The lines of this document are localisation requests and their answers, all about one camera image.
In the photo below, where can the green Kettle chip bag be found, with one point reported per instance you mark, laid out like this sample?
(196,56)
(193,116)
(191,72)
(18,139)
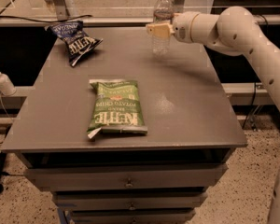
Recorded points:
(117,107)

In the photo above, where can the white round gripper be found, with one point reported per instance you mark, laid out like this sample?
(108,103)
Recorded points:
(181,27)

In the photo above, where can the grey drawer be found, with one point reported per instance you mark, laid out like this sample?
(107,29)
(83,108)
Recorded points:
(129,201)
(132,217)
(127,177)

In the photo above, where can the bottom grey drawer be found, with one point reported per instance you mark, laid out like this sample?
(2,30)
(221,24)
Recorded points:
(132,217)

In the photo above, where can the middle grey drawer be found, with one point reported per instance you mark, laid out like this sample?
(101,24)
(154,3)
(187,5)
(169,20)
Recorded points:
(129,201)

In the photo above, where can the top grey drawer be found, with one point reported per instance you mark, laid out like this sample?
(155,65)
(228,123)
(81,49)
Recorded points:
(127,177)

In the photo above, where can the blue Kettle chip bag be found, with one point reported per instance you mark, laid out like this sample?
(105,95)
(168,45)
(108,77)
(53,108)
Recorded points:
(77,41)

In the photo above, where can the white pump dispenser bottle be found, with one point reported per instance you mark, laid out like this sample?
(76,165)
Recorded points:
(6,86)

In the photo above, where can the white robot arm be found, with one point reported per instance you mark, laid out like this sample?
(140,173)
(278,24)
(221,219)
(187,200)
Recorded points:
(233,32)

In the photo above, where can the clear plastic water bottle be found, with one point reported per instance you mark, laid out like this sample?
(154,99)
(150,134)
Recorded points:
(163,14)

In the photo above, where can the metal frame post left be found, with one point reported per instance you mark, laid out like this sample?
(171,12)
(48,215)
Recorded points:
(65,9)

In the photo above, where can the grey drawer cabinet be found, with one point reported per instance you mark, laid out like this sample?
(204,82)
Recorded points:
(188,116)

